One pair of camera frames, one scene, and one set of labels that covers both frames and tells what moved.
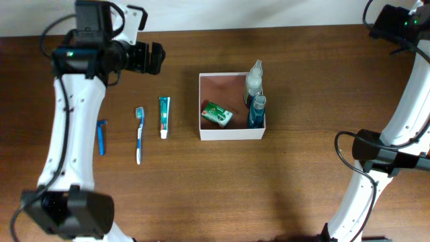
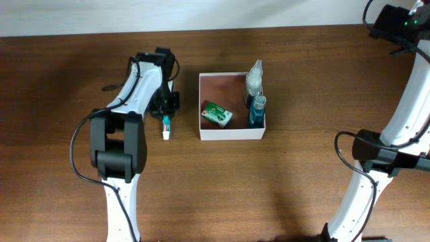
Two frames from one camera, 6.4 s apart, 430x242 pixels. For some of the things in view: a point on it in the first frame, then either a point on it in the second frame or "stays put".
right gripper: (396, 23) stays put
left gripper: (142, 51) → (159, 112)
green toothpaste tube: (164, 108) stays put
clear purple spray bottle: (253, 85) stays put
